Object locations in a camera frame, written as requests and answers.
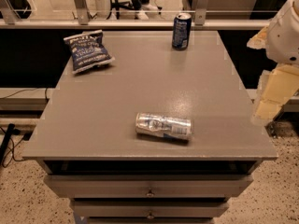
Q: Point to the lower grey drawer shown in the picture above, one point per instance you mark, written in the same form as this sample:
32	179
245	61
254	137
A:
149	208

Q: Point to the blue chips bag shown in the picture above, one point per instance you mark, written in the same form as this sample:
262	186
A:
88	51

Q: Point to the blue Pepsi can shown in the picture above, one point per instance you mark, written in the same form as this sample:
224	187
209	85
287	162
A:
181	31

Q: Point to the grey drawer cabinet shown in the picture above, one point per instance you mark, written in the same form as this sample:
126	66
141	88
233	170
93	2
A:
160	137

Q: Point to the top grey drawer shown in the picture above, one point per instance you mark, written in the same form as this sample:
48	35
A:
148	186

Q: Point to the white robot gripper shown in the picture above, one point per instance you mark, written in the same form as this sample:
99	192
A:
284	41

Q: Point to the grey drawer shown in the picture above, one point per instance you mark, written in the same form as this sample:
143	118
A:
149	208
148	186

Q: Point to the silver Red Bull can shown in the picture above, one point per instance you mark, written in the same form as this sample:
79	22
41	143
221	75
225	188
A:
163	126

